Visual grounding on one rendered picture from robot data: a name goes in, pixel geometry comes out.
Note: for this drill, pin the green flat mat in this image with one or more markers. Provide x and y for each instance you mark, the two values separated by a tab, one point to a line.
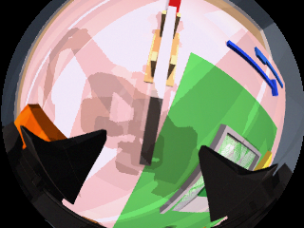
206	98

